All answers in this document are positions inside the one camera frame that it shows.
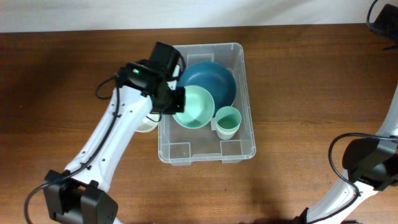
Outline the white plastic bowl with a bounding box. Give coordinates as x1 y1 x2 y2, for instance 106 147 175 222
136 114 160 133

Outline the green plastic bowl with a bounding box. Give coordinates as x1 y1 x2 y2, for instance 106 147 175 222
173 85 215 129

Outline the large blue bowl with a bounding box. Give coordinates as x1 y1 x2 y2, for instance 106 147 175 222
177 62 237 116

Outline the green plastic cup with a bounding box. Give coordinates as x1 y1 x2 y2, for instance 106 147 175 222
215 106 242 133

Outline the grey plastic cup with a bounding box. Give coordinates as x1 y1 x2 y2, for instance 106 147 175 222
216 127 239 140

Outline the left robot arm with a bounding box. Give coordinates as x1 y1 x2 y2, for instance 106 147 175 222
42 42 186 223

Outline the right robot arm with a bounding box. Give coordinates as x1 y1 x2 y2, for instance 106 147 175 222
293 96 397 223

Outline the clear plastic storage container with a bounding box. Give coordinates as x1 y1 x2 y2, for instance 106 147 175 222
158 42 256 166

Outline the white paper label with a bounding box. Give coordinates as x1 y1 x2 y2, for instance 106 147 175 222
210 118 217 131

